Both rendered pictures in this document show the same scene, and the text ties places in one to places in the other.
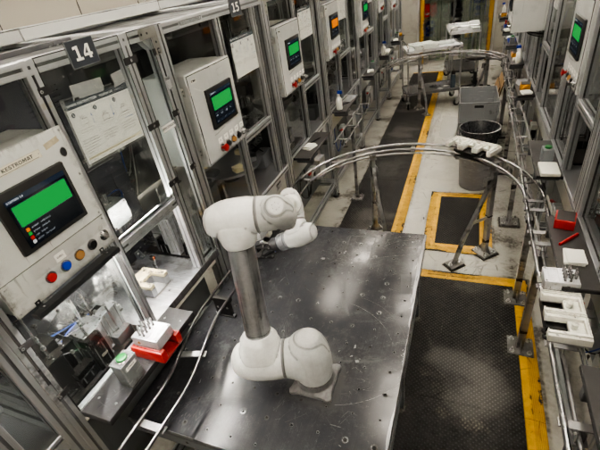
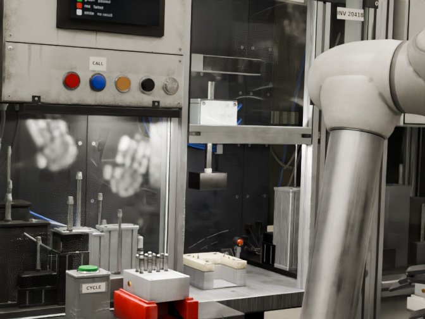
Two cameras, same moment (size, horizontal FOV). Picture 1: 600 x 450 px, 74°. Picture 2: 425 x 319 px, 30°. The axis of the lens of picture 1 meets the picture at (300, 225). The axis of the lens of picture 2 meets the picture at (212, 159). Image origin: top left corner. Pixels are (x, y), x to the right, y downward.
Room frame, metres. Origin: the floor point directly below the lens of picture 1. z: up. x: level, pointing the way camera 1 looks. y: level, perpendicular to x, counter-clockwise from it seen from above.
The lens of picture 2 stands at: (-0.18, -0.35, 1.35)
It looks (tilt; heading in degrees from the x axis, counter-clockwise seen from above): 3 degrees down; 33
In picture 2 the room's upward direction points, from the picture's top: 2 degrees clockwise
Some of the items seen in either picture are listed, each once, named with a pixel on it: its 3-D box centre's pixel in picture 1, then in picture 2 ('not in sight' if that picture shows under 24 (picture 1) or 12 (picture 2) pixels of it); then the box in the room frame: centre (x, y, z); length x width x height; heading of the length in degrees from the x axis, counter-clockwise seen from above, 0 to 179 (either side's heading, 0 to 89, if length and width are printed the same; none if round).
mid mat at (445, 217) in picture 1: (458, 219); not in sight; (2.97, -1.44, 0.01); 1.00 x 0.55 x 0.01; 154
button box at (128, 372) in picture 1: (125, 367); (86, 297); (1.05, 0.74, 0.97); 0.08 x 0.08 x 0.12; 64
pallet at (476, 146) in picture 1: (471, 149); not in sight; (2.66, -1.35, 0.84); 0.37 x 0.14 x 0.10; 32
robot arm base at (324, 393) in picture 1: (316, 371); not in sight; (1.08, 0.04, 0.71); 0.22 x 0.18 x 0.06; 154
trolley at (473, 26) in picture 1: (462, 51); not in sight; (7.26, -3.33, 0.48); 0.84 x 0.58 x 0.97; 162
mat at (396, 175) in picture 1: (409, 123); not in sight; (5.52, -1.82, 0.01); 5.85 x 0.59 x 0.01; 154
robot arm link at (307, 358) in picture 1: (308, 354); not in sight; (1.07, 0.05, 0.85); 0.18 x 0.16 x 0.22; 83
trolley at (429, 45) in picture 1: (431, 71); not in sight; (6.29, -2.41, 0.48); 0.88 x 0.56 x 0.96; 82
